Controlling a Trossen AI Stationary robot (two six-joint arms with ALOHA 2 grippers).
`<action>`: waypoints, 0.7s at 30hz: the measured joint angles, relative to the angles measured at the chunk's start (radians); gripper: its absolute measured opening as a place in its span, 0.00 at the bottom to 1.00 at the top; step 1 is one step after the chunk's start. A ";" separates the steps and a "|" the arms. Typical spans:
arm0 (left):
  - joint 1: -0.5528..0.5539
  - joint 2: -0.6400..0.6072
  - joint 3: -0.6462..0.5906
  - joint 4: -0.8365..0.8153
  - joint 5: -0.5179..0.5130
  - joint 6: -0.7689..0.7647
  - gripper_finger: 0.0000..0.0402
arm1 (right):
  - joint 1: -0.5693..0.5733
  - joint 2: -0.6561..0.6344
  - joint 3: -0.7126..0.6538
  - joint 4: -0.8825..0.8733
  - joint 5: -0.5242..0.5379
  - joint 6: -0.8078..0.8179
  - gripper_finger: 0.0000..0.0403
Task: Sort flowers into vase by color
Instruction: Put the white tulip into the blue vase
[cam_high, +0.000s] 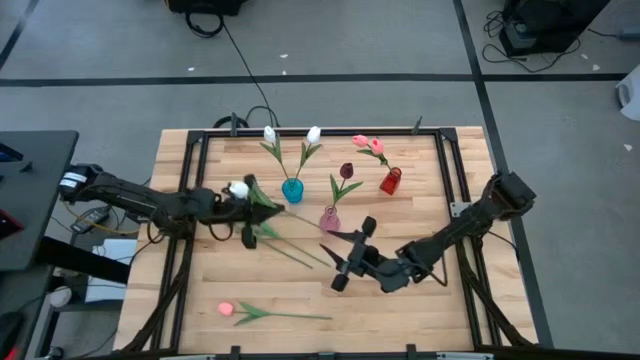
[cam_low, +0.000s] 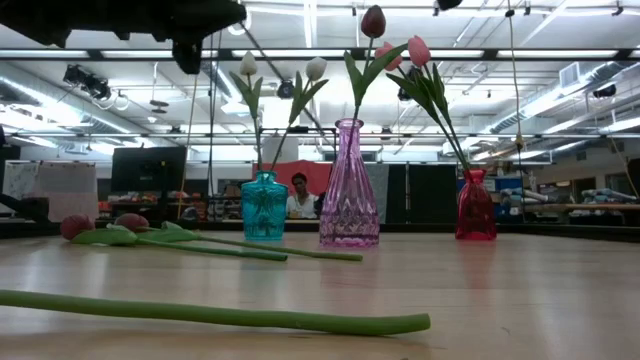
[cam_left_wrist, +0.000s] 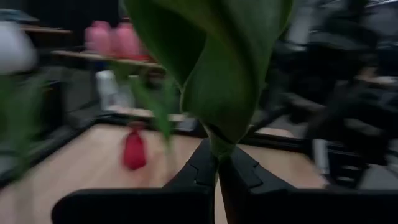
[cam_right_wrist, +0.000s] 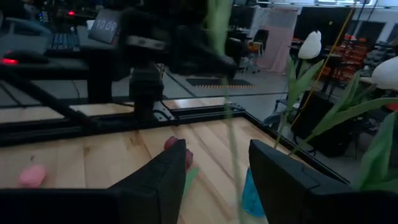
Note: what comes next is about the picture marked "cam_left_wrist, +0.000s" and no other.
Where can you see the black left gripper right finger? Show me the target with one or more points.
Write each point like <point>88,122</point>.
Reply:
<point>295,208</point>

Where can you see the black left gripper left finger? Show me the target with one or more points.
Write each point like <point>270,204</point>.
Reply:
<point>140,208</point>

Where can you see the green stem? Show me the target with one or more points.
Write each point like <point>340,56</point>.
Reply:
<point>127,40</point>

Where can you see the red glass vase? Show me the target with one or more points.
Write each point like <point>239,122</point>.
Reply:
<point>134,152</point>

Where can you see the white covered bin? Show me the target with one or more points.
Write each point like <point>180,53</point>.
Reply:
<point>112,90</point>

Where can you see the wooden workbench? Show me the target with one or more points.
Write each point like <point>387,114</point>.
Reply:
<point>93,57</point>

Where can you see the black table edge frame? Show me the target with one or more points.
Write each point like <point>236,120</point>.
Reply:
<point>186,126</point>

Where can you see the wooden wall shelf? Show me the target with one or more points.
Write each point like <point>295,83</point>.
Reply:
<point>46,30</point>

